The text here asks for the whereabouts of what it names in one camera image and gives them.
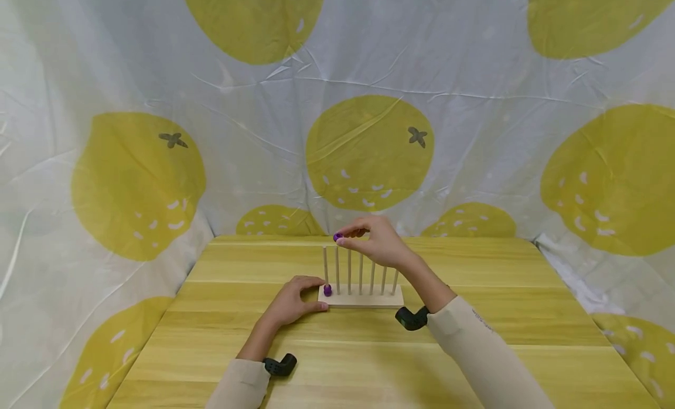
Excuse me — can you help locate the person's left forearm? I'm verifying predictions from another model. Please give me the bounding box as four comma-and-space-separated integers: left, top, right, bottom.
204, 322, 281, 409

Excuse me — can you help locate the person's right hand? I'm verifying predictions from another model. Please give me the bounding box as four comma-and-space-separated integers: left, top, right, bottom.
335, 215, 418, 272

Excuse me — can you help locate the person's left hand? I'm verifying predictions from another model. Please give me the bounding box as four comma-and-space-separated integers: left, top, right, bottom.
261, 275, 329, 339

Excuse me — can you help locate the person's right forearm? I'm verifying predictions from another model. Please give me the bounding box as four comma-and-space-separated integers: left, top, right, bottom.
400, 258, 555, 409

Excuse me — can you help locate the black wrist band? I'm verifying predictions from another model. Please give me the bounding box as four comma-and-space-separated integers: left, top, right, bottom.
395, 305, 431, 332
262, 353, 298, 377

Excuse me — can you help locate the wooden peg rack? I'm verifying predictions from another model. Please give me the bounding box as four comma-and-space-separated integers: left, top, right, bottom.
317, 245, 405, 309

